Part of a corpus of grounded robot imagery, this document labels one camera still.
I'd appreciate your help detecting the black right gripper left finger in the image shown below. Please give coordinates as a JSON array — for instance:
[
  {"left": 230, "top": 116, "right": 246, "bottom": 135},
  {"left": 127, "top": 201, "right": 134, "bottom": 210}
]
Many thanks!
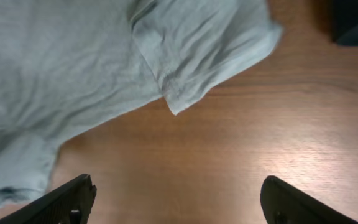
[{"left": 0, "top": 174, "right": 97, "bottom": 224}]

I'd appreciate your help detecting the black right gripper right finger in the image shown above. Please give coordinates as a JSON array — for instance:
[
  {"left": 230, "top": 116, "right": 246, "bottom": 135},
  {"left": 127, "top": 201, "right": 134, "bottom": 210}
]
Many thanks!
[{"left": 260, "top": 175, "right": 358, "bottom": 224}]

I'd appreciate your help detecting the light blue t-shirt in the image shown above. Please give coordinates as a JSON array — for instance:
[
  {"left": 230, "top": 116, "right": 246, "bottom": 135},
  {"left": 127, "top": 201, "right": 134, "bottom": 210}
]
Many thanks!
[{"left": 0, "top": 0, "right": 282, "bottom": 207}]

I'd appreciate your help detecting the navy blue folded garment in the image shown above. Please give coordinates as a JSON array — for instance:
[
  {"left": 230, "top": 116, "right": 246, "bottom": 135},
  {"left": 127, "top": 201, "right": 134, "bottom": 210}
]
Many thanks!
[{"left": 331, "top": 0, "right": 358, "bottom": 46}]

